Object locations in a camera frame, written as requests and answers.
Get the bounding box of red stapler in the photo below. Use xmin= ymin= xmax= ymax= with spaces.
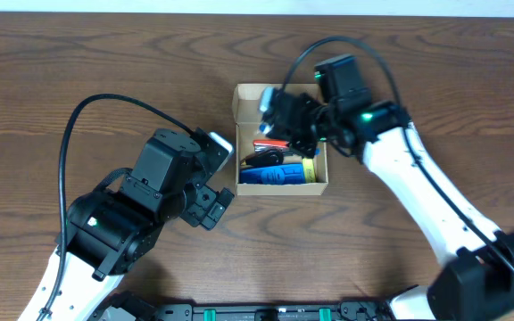
xmin=253 ymin=139 xmax=289 ymax=152

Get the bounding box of yellow highlighter pen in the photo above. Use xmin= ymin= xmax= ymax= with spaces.
xmin=302 ymin=158 xmax=317 ymax=184

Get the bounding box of blue whiteboard duster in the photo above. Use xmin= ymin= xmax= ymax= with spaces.
xmin=239 ymin=164 xmax=305 ymax=185

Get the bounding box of blue whiteboard marker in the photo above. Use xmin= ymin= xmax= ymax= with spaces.
xmin=259 ymin=123 xmax=320 ymax=159

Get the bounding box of black yellow correction tape dispenser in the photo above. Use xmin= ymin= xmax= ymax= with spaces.
xmin=240 ymin=148 xmax=284 ymax=168

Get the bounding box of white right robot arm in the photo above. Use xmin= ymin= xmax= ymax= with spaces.
xmin=259 ymin=55 xmax=514 ymax=320

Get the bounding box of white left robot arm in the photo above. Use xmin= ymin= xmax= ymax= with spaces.
xmin=20 ymin=129 xmax=234 ymax=320

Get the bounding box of brown cardboard box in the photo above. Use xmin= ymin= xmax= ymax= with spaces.
xmin=232 ymin=84 xmax=328 ymax=196

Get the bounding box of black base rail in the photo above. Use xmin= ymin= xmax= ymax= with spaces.
xmin=88 ymin=292 xmax=394 ymax=321

